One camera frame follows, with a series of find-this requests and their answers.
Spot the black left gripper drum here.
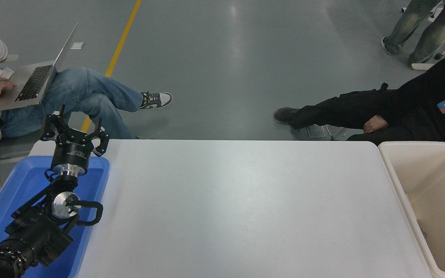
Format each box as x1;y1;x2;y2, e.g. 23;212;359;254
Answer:
52;130;94;169

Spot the person's bare hand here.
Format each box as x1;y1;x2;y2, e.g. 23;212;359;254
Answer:
363;115;388;134

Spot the large pale bin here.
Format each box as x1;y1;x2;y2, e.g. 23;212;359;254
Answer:
378;141;445;278

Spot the seated person with laptop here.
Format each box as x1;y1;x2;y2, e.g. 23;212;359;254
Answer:
0;28;173;140

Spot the grey chair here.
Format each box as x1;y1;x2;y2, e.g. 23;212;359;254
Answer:
0;129;47;197

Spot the silver laptop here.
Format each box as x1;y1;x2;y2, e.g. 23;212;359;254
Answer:
0;23;78;113

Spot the blue plastic tray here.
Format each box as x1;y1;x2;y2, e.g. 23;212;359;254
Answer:
0;156;110;278

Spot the seated person in black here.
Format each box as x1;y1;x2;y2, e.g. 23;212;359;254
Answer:
273;43;445;146

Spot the white rolling chair base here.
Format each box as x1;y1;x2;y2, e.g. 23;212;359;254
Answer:
401;0;445;71

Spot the standing person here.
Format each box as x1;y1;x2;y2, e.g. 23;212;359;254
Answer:
382;0;445;65

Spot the metal floor plate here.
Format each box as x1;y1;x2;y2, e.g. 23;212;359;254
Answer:
307;125;348;141

